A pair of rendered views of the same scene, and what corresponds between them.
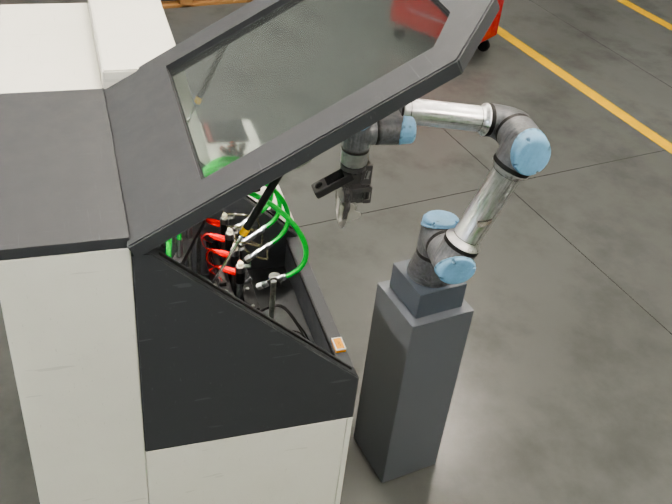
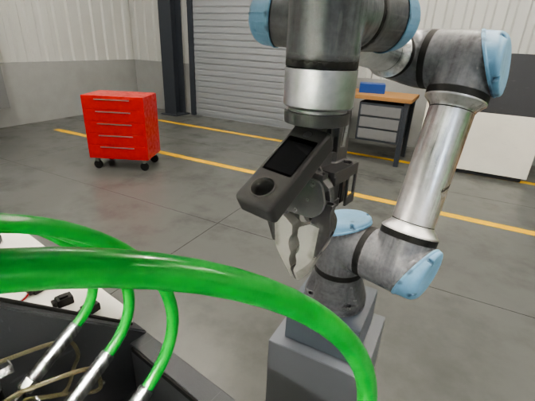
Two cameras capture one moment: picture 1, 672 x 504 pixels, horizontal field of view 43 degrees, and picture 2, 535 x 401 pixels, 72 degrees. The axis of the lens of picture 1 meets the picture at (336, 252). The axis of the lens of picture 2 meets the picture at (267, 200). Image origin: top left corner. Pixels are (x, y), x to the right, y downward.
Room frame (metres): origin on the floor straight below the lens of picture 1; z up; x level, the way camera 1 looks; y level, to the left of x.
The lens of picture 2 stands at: (1.66, 0.24, 1.48)
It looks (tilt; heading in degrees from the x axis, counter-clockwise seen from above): 24 degrees down; 327
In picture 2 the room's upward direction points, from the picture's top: 3 degrees clockwise
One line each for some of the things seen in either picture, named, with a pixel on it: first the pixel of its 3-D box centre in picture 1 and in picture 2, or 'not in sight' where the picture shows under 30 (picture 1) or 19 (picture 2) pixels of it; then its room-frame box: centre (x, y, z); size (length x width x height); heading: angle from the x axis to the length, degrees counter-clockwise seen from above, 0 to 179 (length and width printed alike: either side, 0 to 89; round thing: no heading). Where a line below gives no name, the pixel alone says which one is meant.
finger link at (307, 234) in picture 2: (350, 216); (317, 246); (1.96, -0.03, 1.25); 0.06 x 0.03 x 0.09; 111
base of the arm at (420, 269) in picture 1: (432, 261); (336, 280); (2.19, -0.32, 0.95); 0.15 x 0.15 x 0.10
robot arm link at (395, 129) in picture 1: (392, 127); (362, 17); (2.02, -0.11, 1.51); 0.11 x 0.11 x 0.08; 15
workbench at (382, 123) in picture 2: not in sight; (353, 118); (5.52, -3.65, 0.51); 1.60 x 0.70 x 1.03; 30
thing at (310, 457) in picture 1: (226, 433); not in sight; (1.85, 0.29, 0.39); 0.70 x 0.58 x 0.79; 21
